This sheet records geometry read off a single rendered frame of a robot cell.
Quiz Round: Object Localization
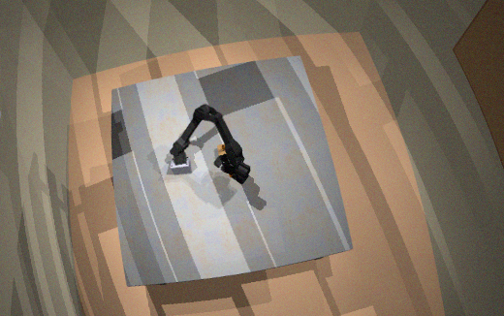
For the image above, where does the tan wooden block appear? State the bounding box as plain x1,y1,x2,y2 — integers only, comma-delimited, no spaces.
217,144,226,156

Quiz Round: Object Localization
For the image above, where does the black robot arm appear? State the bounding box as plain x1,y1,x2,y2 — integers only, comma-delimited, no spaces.
170,105,250,178

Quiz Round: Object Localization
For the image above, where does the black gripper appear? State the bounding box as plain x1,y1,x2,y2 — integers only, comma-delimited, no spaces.
213,155,249,184

